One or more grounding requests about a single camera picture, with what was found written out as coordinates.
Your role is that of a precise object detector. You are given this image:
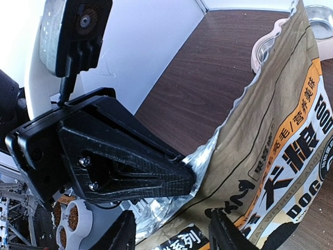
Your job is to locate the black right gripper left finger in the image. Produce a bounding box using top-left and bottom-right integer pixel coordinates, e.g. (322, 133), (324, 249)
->
(95, 210), (136, 250)

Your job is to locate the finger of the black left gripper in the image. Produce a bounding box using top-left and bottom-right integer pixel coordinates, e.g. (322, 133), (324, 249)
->
(93, 96), (185, 161)

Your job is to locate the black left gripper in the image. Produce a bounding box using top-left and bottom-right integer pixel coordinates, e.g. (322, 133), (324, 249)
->
(5, 87), (196, 211)

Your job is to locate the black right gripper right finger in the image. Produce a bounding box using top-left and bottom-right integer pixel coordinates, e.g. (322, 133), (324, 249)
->
(209, 209), (252, 250)

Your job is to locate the pet food bag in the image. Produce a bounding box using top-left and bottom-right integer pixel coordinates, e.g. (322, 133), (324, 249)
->
(130, 0), (333, 250)

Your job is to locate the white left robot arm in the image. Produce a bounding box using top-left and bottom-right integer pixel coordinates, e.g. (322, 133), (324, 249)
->
(1, 1), (196, 209)

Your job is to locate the pink double pet feeder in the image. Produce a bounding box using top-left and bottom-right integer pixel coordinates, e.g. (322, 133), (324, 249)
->
(251, 1), (332, 73)

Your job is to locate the front steel feeder bowl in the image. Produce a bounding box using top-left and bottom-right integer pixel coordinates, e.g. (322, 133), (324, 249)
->
(256, 37), (275, 63)

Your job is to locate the steel feeder bowl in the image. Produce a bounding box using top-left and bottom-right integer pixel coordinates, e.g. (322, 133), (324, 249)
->
(256, 37), (275, 63)
(305, 5), (332, 40)

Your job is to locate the rear steel feeder bowl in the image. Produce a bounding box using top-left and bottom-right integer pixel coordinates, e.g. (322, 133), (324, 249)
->
(305, 5), (332, 40)

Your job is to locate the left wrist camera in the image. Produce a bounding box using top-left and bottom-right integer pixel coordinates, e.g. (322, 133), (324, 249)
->
(40, 0), (112, 78)

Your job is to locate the left aluminium frame post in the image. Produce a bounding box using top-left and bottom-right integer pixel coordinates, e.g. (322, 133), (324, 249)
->
(194, 0), (209, 14)

